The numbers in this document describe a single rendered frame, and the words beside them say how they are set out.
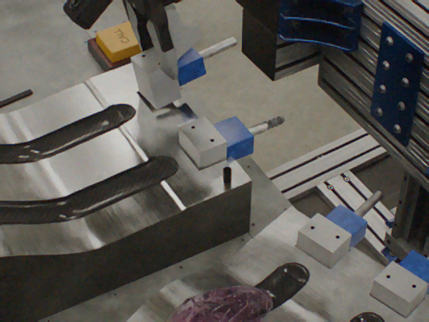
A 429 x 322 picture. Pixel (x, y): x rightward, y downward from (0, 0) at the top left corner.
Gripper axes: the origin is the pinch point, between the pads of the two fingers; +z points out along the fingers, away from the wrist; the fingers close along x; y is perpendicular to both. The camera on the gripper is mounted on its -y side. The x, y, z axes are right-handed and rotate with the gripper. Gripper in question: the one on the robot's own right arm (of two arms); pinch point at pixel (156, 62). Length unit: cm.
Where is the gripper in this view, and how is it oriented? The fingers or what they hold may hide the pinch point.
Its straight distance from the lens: 117.4
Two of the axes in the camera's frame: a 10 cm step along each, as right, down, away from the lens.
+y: 8.5, -4.5, 2.7
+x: -4.9, -5.0, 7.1
